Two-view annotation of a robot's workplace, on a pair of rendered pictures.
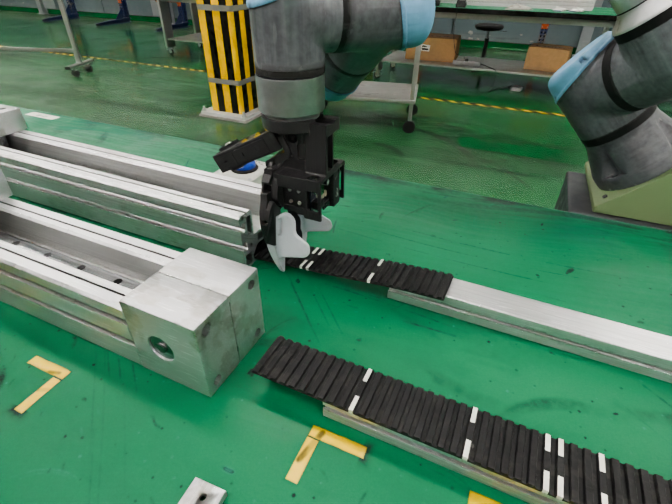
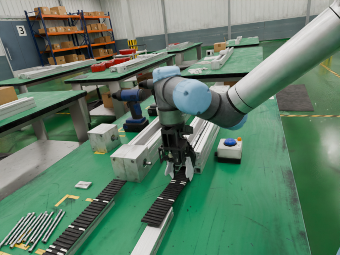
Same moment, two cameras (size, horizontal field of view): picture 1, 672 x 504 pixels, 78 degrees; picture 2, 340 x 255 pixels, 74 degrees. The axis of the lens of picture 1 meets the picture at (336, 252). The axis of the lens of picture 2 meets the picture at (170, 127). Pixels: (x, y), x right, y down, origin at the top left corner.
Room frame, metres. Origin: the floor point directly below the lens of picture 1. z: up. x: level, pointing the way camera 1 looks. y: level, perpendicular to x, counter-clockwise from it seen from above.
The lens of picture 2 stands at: (0.46, -0.56, 1.23)
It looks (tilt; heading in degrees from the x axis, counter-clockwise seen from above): 23 degrees down; 89
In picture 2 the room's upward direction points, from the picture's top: 7 degrees counter-clockwise
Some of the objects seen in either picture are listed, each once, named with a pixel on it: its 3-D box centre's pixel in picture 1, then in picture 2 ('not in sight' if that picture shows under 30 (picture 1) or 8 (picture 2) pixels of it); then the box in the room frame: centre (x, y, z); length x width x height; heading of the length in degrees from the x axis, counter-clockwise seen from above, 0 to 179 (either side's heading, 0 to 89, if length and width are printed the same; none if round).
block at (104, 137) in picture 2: not in sight; (106, 137); (0.18, 0.39, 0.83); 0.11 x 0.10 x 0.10; 152
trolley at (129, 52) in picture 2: not in sight; (133, 67); (-0.20, 5.53, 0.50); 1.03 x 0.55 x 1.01; 72
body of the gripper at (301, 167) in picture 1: (300, 163); (174, 141); (0.47, 0.04, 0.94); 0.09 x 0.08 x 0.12; 66
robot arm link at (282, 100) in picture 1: (292, 93); (172, 115); (0.48, 0.05, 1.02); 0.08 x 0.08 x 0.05
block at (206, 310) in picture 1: (207, 311); (134, 162); (0.33, 0.14, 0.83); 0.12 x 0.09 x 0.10; 156
